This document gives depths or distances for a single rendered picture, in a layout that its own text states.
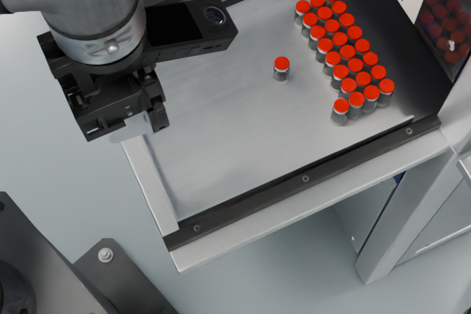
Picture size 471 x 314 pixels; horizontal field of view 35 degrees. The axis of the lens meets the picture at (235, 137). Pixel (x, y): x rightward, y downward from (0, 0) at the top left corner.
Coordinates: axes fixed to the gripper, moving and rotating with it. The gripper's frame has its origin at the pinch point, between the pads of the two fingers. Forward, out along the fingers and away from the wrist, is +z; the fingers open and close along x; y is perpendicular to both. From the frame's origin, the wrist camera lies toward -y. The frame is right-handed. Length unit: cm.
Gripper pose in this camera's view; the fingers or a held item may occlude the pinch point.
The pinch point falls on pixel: (155, 118)
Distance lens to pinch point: 79.1
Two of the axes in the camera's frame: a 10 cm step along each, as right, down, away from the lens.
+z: 0.3, 3.8, 9.2
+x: 4.3, 8.3, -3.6
